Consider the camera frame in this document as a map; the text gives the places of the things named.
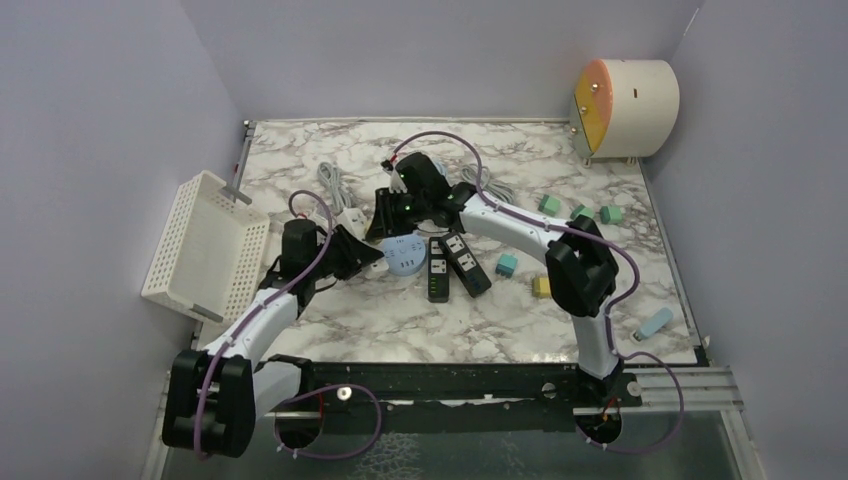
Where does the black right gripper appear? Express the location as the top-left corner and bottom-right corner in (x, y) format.
(364, 188), (429, 243)

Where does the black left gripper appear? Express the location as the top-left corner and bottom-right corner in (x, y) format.
(307, 224), (383, 281)

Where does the white power strip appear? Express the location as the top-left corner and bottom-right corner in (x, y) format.
(337, 208), (388, 274)

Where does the round light blue power socket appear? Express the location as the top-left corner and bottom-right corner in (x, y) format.
(381, 233), (427, 277)

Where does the black power strip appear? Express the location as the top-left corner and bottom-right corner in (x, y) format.
(437, 232), (492, 298)
(427, 237), (450, 303)

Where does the teal cube plug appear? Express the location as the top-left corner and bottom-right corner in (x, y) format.
(495, 254), (518, 278)

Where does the yellow cube plug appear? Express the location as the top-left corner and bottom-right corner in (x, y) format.
(531, 276), (552, 298)

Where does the green cube plug pair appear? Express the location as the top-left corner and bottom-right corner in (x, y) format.
(570, 204), (595, 220)

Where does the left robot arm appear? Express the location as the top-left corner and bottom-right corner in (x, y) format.
(161, 219), (383, 458)

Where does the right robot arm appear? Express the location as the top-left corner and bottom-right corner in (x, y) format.
(365, 153), (620, 407)

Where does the white perforated plastic basket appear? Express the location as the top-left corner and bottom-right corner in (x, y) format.
(141, 170), (270, 325)

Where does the white cylindrical drum device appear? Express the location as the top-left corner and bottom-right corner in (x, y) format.
(569, 58), (680, 159)

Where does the light blue usb stick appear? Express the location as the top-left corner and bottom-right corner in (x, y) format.
(632, 307), (674, 342)

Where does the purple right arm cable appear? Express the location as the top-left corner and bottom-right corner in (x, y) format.
(380, 131), (687, 458)

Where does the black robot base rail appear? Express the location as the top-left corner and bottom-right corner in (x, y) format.
(234, 355), (642, 434)

